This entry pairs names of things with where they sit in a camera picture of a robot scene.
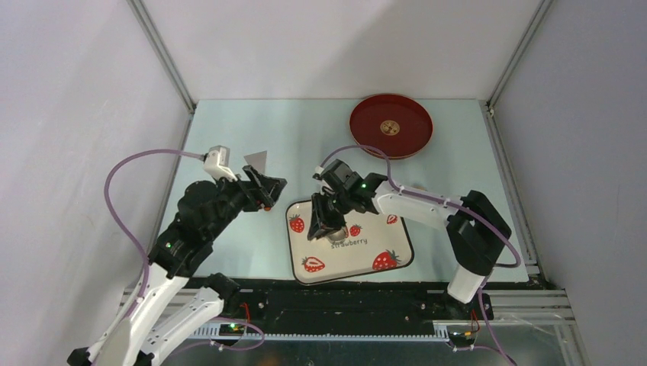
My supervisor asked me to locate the round dark red tray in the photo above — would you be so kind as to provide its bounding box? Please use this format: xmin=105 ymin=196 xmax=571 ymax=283
xmin=349 ymin=94 xmax=434 ymax=160

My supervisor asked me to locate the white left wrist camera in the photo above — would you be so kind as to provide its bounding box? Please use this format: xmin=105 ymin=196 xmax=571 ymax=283
xmin=203 ymin=145 xmax=238 ymax=181

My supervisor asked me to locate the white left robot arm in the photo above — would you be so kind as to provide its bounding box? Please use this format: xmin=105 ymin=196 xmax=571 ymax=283
xmin=67 ymin=165 xmax=287 ymax=365

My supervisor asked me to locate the right aluminium corner post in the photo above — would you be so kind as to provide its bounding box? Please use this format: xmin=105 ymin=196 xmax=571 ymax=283
xmin=486 ymin=0 xmax=554 ymax=110

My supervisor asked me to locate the steel scraper orange handle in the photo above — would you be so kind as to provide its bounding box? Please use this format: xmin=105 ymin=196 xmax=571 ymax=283
xmin=243 ymin=150 xmax=274 ymax=212

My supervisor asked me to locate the left aluminium corner post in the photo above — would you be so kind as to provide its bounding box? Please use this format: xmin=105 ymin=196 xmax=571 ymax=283
xmin=127 ymin=0 xmax=197 ymax=114

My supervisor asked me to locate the round steel dough cutter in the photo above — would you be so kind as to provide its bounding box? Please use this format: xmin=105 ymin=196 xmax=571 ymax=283
xmin=326 ymin=226 xmax=349 ymax=243

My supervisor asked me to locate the white strawberry print tray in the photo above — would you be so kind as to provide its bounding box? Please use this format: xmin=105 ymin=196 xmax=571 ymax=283
xmin=286 ymin=201 xmax=414 ymax=285

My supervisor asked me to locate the aluminium frame rail front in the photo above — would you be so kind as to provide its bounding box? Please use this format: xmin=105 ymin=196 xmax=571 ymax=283
xmin=95 ymin=287 xmax=592 ymax=366

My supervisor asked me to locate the aluminium corner post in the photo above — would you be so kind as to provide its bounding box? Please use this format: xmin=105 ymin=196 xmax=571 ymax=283
xmin=486 ymin=0 xmax=554 ymax=110
xmin=127 ymin=0 xmax=197 ymax=114

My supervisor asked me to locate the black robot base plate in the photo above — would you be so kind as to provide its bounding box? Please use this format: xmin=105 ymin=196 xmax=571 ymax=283
xmin=224 ymin=278 xmax=494 ymax=335

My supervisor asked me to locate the grey slotted cable duct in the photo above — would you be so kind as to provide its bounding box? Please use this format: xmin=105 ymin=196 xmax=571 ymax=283
xmin=187 ymin=323 xmax=449 ymax=342

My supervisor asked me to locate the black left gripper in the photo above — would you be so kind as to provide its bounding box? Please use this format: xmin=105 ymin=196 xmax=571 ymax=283
xmin=204 ymin=164 xmax=286 ymax=240

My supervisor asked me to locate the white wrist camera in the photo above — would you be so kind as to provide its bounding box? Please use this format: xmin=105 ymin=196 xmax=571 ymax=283
xmin=203 ymin=145 xmax=238 ymax=181
xmin=313 ymin=166 xmax=324 ymax=181

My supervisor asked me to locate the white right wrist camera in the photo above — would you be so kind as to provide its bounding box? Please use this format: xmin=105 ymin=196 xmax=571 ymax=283
xmin=313 ymin=166 xmax=324 ymax=181

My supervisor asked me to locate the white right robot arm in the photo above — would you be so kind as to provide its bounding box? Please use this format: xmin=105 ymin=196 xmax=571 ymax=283
xmin=307 ymin=159 xmax=510 ymax=319

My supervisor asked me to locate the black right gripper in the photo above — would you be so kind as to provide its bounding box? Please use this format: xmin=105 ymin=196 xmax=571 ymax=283
xmin=307 ymin=191 xmax=352 ymax=242

